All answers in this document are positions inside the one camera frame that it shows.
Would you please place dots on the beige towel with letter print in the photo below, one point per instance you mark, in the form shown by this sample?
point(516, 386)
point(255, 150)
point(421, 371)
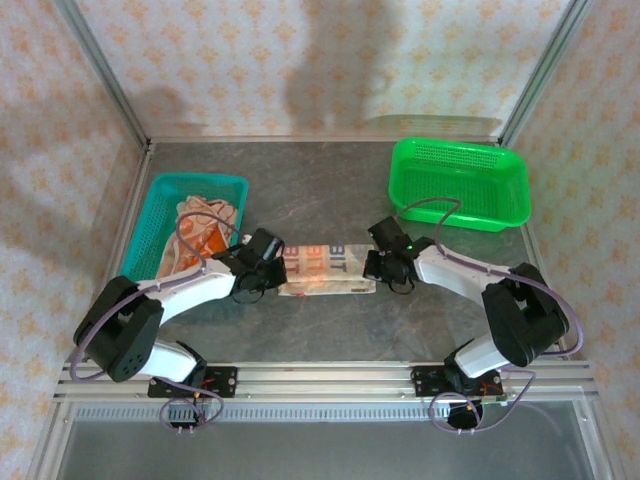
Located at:
point(325, 265)

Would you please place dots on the orange towel with turnip print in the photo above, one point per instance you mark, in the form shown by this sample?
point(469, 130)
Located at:
point(192, 235)

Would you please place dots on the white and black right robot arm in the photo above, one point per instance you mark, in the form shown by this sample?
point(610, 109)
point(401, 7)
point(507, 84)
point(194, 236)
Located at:
point(450, 272)

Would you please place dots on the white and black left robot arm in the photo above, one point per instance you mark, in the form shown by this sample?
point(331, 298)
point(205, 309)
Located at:
point(195, 287)

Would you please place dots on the green plastic basket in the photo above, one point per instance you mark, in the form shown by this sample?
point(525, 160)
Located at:
point(460, 180)

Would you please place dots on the teal plastic basket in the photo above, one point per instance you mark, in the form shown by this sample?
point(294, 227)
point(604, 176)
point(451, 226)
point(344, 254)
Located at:
point(165, 200)

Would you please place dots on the grey sheet metal panel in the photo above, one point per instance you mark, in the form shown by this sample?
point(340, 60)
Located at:
point(325, 450)

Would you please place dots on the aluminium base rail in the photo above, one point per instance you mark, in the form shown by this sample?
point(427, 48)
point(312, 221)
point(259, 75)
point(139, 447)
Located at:
point(325, 380)

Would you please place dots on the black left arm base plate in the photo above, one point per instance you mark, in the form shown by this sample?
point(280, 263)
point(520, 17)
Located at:
point(222, 382)

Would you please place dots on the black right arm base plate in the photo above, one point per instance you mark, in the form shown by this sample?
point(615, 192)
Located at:
point(425, 382)

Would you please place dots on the aluminium cross rail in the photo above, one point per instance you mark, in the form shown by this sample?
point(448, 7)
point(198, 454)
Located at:
point(300, 138)

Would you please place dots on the aluminium frame post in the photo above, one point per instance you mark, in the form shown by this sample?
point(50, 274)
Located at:
point(547, 65)
point(102, 65)

